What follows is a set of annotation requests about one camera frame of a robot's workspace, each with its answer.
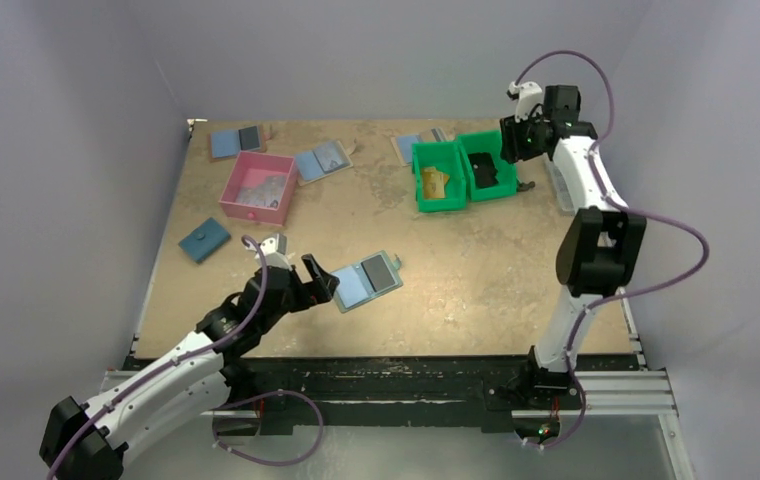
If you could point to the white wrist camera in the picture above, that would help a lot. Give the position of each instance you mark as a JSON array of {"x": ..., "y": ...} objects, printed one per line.
[
  {"x": 527, "y": 96},
  {"x": 274, "y": 248}
]

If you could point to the dark grey credit card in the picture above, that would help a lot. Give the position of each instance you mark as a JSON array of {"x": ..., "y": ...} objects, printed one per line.
[{"x": 483, "y": 169}]

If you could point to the orange and white credit card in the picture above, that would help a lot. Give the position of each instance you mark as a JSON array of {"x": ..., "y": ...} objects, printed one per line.
[{"x": 434, "y": 183}]

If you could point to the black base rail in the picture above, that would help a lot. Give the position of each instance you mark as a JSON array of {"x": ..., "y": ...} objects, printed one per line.
[{"x": 495, "y": 393}]

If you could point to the blue card behind bin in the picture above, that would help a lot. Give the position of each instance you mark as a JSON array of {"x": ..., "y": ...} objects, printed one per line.
[{"x": 403, "y": 144}]

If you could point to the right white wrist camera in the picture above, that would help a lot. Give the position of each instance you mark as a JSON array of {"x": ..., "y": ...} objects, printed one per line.
[{"x": 527, "y": 96}]

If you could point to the dark tool beside bin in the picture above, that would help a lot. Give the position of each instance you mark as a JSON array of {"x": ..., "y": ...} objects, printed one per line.
[{"x": 525, "y": 186}]

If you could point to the dark blue card holder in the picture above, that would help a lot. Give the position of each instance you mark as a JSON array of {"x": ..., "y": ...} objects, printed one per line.
[{"x": 204, "y": 240}]

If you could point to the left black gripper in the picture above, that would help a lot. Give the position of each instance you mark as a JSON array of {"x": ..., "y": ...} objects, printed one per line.
[{"x": 319, "y": 290}]

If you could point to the pink open box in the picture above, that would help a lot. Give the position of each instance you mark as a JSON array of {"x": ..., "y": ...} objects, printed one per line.
[{"x": 250, "y": 167}]

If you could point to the right green bin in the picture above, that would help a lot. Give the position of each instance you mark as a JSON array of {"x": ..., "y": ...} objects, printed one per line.
[{"x": 487, "y": 141}]

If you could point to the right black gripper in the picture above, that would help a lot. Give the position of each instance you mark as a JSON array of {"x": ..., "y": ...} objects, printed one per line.
[{"x": 517, "y": 139}]

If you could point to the green bin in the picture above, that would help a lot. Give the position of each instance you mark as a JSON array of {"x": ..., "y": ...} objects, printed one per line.
[
  {"x": 445, "y": 156},
  {"x": 487, "y": 141}
]

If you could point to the cards in pink box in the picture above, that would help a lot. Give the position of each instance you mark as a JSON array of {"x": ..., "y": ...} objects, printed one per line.
[{"x": 266, "y": 194}]

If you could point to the left green bin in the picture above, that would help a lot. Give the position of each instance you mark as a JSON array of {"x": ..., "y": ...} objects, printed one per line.
[{"x": 445, "y": 156}]

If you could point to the green card holder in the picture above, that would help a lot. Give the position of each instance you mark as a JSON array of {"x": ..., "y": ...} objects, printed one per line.
[{"x": 366, "y": 280}]

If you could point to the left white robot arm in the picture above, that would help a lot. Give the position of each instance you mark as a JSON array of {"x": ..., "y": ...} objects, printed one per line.
[{"x": 98, "y": 438}]

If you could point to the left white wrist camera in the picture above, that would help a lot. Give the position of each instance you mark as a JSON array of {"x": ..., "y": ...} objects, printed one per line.
[{"x": 274, "y": 248}]

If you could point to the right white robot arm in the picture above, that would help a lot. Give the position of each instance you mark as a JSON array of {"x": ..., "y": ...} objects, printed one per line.
[{"x": 599, "y": 251}]

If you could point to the clear compartment organizer box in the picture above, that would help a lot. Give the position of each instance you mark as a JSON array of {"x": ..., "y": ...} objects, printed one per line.
[{"x": 559, "y": 188}]

